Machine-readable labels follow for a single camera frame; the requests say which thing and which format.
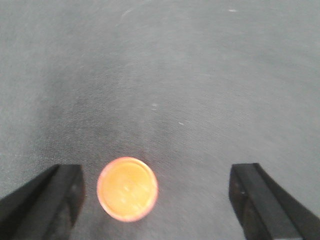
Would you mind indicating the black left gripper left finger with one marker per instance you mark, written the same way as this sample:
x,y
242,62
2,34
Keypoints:
x,y
46,207

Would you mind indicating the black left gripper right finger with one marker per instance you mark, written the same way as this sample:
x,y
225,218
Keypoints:
x,y
265,210

